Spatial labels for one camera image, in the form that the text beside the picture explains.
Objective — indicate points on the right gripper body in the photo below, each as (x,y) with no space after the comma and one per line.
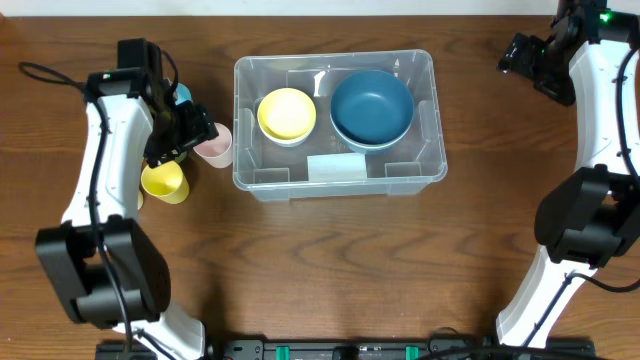
(547,64)

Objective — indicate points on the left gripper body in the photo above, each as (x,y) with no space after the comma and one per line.
(188,126)

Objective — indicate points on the light blue cup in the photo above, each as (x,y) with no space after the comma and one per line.
(182,94)

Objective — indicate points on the pink cup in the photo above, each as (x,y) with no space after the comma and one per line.
(217,152)

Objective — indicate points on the yellow cup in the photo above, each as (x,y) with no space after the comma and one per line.
(166,182)

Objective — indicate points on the cream white cup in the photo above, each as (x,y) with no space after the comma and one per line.
(140,200)

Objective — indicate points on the yellow small bowl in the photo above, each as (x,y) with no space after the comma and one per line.
(287,113)

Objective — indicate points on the white small bowl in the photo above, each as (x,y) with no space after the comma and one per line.
(268,134)

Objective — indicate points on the dark blue bowl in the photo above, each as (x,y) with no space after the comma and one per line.
(368,148)
(369,93)

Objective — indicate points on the beige large bowl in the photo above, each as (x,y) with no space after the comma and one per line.
(373,135)

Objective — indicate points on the green cup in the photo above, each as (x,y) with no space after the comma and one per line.
(181,157)

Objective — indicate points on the light grey small bowl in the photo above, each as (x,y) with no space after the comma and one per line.
(288,143)

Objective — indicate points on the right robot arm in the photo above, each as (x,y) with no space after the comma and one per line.
(589,61)

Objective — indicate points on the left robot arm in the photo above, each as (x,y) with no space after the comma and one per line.
(104,269)

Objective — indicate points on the clear plastic storage container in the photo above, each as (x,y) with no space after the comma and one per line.
(274,173)

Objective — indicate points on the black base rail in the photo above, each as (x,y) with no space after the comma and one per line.
(437,347)

